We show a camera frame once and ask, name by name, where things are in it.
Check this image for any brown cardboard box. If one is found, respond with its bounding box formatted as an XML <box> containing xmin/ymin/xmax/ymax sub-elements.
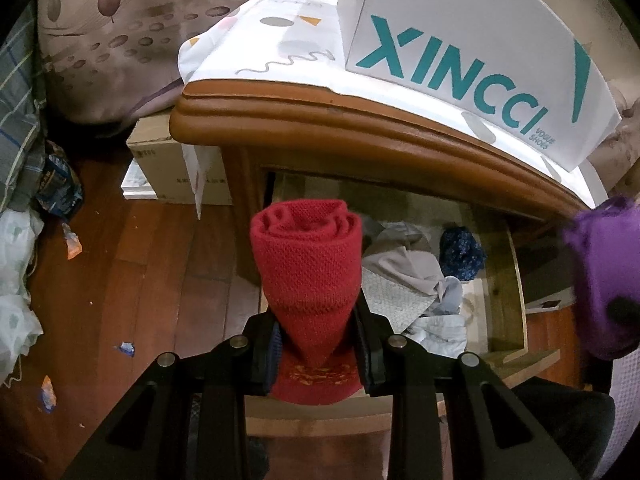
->
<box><xmin>127</xmin><ymin>110</ymin><xmax>232</xmax><ymax>206</ymax></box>

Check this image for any wooden nightstand drawer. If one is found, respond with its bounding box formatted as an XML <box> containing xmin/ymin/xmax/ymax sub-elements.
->
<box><xmin>243</xmin><ymin>169</ymin><xmax>562</xmax><ymax>438</ymax></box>

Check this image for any orange blue wrapper on floor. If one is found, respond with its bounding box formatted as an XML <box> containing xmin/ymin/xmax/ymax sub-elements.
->
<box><xmin>40</xmin><ymin>375</ymin><xmax>58</xmax><ymax>413</ymax></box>

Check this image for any brown wooden nightstand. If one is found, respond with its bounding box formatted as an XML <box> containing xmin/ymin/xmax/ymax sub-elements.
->
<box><xmin>169</xmin><ymin>79</ymin><xmax>587</xmax><ymax>285</ymax></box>

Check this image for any purple satin garment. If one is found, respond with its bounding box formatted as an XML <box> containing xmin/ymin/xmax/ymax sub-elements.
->
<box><xmin>563</xmin><ymin>196</ymin><xmax>639</xmax><ymax>361</ymax></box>

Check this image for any pale grey small garment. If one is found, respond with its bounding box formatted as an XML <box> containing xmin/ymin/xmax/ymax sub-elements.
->
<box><xmin>404</xmin><ymin>276</ymin><xmax>468</xmax><ymax>359</ymax></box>

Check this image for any white flat box on floor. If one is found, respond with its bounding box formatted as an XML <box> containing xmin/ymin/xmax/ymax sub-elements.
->
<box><xmin>120</xmin><ymin>159</ymin><xmax>157</xmax><ymax>200</ymax></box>

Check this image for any beige grey garment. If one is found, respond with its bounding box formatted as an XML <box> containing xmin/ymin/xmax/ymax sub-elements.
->
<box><xmin>361</xmin><ymin>221</ymin><xmax>447</xmax><ymax>334</ymax></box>

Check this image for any white patterned table cover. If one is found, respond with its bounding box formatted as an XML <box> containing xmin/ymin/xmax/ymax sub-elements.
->
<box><xmin>178</xmin><ymin>0</ymin><xmax>606</xmax><ymax>207</ymax></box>

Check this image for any leaf-pattern curtain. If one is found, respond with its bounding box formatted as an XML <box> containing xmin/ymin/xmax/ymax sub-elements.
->
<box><xmin>38</xmin><ymin>0</ymin><xmax>247</xmax><ymax>125</ymax></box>

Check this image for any white XINCCI shoe box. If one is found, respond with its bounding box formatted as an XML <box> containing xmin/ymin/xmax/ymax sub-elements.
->
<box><xmin>337</xmin><ymin>0</ymin><xmax>620</xmax><ymax>171</ymax></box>

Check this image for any dark blue sparkly garment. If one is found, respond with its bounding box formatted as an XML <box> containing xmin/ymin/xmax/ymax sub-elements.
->
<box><xmin>439</xmin><ymin>226</ymin><xmax>486</xmax><ymax>282</ymax></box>

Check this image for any red knitted garment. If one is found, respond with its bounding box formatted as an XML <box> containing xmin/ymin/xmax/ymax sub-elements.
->
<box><xmin>250</xmin><ymin>200</ymin><xmax>362</xmax><ymax>405</ymax></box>

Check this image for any grey plaid blanket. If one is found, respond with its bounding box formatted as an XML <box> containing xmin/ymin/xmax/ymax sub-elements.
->
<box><xmin>0</xmin><ymin>1</ymin><xmax>47</xmax><ymax>211</ymax></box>

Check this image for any white leaf-print sheet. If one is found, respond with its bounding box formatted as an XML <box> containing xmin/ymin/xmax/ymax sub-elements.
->
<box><xmin>0</xmin><ymin>208</ymin><xmax>43</xmax><ymax>382</ymax></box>

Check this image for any dark blue snack bag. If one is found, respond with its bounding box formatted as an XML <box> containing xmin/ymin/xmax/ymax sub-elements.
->
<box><xmin>32</xmin><ymin>140</ymin><xmax>85</xmax><ymax>223</ymax></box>

